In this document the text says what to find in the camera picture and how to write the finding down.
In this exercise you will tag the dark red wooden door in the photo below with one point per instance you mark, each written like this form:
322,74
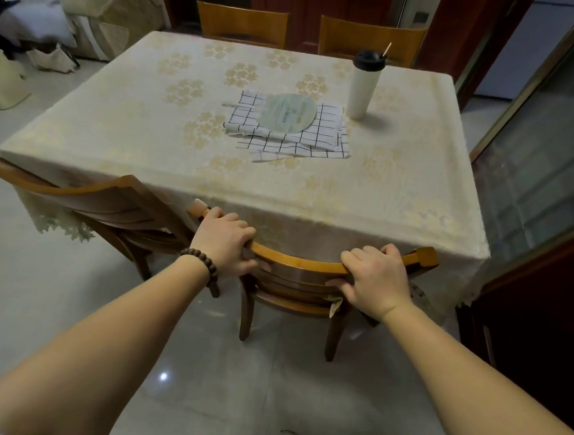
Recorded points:
322,3

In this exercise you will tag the glass sliding door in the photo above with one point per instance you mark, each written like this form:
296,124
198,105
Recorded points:
545,142

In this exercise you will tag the small canvas bag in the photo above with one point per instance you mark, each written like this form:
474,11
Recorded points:
50,61

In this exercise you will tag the person's left hand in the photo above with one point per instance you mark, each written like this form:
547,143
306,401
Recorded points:
220,245

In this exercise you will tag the pale drinking straw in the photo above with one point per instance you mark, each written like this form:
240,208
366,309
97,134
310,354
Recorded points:
386,49

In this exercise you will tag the person's right hand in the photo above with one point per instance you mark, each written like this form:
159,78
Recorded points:
379,282

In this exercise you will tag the person's right forearm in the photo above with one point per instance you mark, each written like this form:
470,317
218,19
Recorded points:
470,378

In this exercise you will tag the person's right thumb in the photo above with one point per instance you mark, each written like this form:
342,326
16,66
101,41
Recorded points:
337,283

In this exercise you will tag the white tumbler with black lid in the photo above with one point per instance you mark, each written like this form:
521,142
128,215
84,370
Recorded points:
360,91

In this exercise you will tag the wooden chair with flat back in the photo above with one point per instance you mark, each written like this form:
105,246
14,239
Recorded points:
242,23
368,39

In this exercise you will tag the cream floral tablecloth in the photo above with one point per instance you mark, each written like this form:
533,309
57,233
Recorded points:
176,137

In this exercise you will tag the dark wooden cabinet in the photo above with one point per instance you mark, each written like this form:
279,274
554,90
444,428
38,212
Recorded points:
540,324

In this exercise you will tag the cream tote bag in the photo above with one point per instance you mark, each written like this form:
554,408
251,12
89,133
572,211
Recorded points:
3,85

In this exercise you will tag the person's left thumb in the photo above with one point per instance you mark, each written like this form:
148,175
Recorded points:
258,265

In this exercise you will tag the white black checked cloth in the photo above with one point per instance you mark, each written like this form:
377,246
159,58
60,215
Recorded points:
320,140

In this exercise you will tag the wooden chair with curved back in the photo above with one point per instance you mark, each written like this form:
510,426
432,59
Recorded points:
296,264
120,201

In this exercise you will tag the person's left forearm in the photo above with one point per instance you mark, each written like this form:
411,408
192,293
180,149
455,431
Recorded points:
98,339

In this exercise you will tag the pale green round fan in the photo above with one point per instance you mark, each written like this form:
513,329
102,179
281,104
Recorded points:
287,112

